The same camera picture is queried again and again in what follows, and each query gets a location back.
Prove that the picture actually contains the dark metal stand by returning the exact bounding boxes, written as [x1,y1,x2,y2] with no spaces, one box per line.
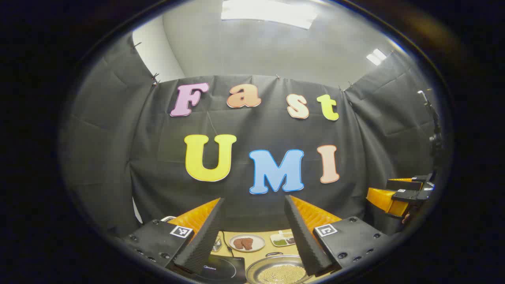
[417,90,445,158]

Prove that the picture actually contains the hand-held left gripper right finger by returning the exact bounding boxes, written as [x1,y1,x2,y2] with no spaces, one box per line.
[284,194,392,277]

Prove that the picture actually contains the round white plate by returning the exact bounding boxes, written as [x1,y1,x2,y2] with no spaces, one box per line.
[229,234,266,253]

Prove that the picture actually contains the black backdrop cloth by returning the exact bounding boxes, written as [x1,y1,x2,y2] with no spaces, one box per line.
[59,34,446,237]

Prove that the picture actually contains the stainless steel pot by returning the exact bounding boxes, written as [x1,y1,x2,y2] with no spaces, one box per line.
[245,252,314,284]

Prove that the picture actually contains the black power cable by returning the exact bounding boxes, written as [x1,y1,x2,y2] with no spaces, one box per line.
[220,231,234,257]

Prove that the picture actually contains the black induction cooktop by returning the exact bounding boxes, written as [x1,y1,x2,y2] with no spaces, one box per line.
[189,254,247,284]

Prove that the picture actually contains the ceiling light panel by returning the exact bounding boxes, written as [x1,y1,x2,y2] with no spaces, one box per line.
[366,48,387,66]
[221,0,318,30]

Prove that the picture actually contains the white divided dish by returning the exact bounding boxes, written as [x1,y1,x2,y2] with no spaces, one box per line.
[270,230,296,247]

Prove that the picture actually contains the pile of soybeans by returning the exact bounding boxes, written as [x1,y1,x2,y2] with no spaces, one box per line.
[258,264,307,284]

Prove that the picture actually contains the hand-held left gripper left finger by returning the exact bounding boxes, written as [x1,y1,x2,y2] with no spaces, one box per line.
[122,197,226,276]

